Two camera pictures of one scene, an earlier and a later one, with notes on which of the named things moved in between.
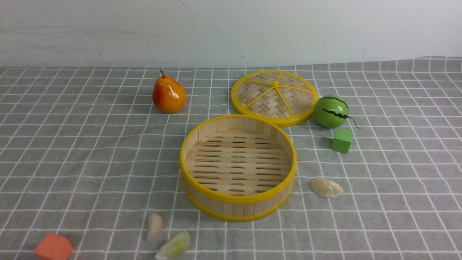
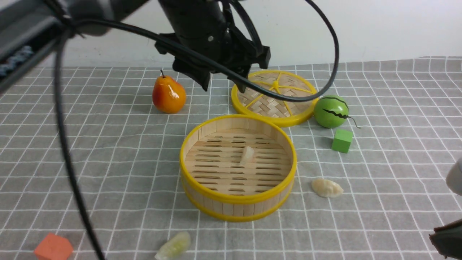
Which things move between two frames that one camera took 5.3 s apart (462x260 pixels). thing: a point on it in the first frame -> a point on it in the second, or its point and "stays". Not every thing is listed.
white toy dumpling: [154, 226] -> [247, 156]
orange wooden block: [53, 247] stays
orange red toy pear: [169, 96] stays
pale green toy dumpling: [175, 247] stays
